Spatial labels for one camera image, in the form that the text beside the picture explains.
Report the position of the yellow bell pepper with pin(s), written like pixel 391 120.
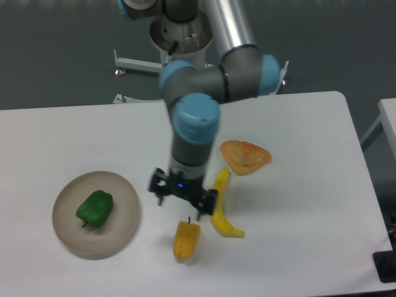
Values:
pixel 185 239

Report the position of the black device at table edge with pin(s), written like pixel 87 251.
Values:
pixel 385 265

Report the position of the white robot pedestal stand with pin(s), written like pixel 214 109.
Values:
pixel 214 54

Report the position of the triangular pastry bread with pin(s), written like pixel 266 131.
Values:
pixel 244 157

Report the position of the green bell pepper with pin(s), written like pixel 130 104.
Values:
pixel 95 209

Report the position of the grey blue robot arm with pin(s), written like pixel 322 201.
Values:
pixel 193 96

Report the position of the beige round plate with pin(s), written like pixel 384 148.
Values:
pixel 118 230

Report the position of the yellow banana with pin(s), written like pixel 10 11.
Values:
pixel 218 219

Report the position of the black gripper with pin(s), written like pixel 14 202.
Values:
pixel 189 189

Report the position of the white side table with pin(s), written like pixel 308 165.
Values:
pixel 384 122

